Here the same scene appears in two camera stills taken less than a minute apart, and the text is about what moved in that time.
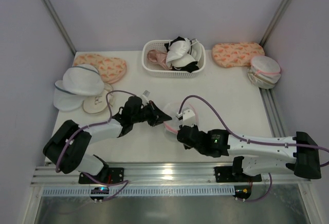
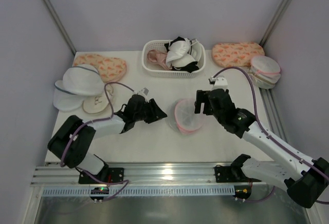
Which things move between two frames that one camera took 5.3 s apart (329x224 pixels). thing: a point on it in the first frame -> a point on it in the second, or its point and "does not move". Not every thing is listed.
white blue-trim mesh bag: (78, 81) does not move
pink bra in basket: (160, 57) does not move
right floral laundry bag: (227, 55) does not move
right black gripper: (185, 134) -> (208, 100)
